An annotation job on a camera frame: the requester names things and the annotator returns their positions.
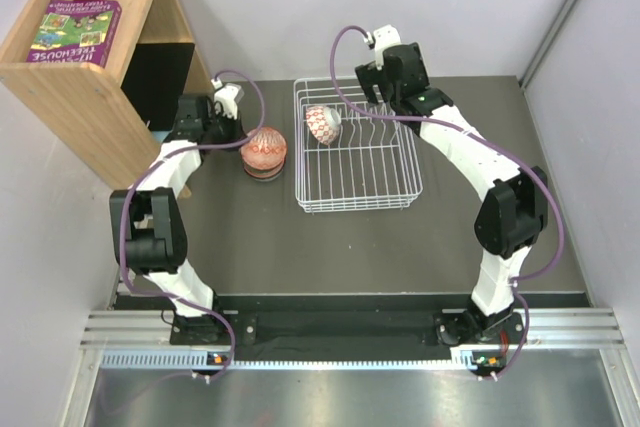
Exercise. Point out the white wire dish rack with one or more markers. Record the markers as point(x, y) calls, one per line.
point(371, 165)

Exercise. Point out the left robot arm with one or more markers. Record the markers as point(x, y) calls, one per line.
point(154, 238)

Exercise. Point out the aluminium rail frame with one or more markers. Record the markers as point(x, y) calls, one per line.
point(141, 340)

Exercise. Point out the dark bottom bowls stack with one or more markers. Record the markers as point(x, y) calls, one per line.
point(264, 175)

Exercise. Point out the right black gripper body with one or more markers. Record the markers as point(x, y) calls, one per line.
point(370, 77)

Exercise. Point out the orange red patterned bowl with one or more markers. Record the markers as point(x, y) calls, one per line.
point(266, 149)

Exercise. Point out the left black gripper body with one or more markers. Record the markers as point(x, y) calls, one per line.
point(223, 130)

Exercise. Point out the wooden shelf unit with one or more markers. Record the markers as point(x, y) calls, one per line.
point(83, 104)

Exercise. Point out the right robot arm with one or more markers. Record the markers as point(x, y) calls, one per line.
point(513, 209)

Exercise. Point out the red patterned white bowl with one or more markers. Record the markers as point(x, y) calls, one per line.
point(324, 123)

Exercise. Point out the purple treehouse book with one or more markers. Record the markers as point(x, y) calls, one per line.
point(76, 32)

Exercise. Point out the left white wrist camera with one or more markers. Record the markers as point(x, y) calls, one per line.
point(226, 98)

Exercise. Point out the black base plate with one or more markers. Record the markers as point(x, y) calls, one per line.
point(348, 328)

